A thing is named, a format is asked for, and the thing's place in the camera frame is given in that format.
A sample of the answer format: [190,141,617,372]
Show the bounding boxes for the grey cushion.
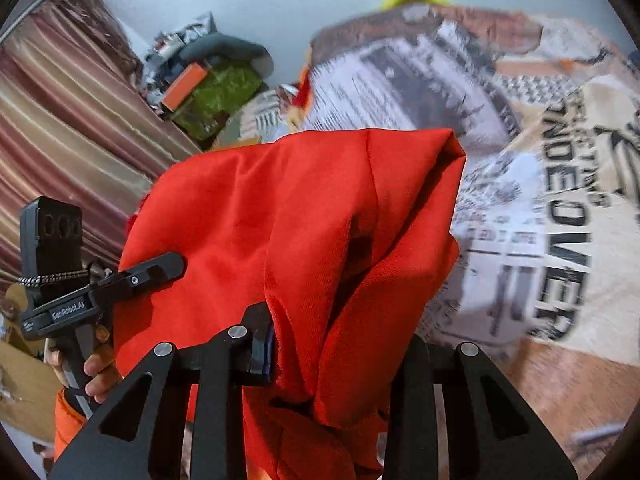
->
[180,34,275,79]

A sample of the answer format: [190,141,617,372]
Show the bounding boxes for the person's left forearm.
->
[53,386,102,462]

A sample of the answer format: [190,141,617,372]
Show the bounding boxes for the orange box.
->
[161,66,209,113]

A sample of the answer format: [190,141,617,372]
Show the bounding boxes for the newspaper print blanket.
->
[240,2,640,463]

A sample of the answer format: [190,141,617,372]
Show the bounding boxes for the striped brown curtain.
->
[0,0,202,288]

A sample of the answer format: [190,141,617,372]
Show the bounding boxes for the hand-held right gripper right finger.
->
[381,335,579,480]

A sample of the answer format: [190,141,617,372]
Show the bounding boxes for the person's left hand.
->
[44,336,122,404]

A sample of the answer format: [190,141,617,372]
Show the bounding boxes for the silver printed bag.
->
[144,12,217,106]

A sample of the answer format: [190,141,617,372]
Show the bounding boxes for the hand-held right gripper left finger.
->
[48,302,275,480]

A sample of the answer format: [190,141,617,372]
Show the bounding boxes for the red garment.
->
[114,127,468,480]

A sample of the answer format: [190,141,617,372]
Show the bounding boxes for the brown cardboard sheet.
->
[0,339,64,444]

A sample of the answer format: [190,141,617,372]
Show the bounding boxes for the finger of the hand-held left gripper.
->
[91,252,187,307]

